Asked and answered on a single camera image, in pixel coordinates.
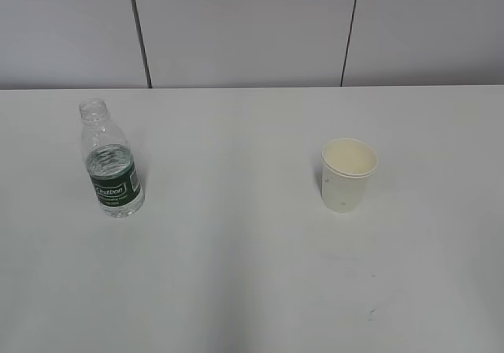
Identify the white paper cup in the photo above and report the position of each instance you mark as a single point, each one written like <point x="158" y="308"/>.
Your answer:
<point x="347" y="165"/>

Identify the clear water bottle green label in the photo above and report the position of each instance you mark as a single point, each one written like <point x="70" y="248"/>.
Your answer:
<point x="109" y="161"/>

